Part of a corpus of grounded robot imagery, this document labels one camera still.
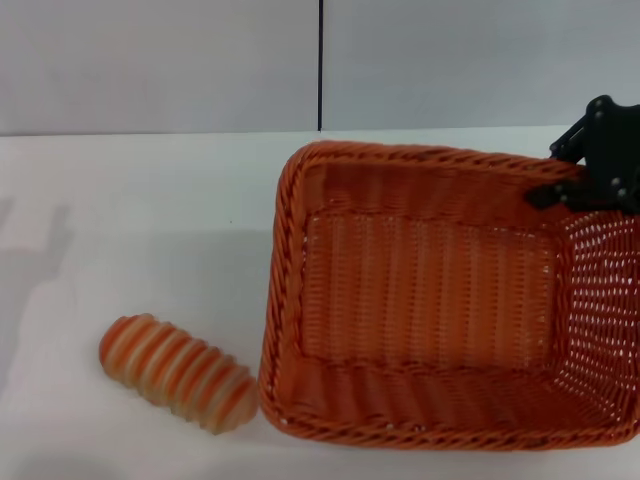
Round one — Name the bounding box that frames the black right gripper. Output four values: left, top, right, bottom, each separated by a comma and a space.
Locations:
523, 94, 640, 216

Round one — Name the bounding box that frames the orange woven plastic basket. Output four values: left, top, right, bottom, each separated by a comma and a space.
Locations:
256, 140, 640, 451

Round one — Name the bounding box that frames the orange white striped bread roll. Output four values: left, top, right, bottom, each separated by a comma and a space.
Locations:
98, 312, 260, 436

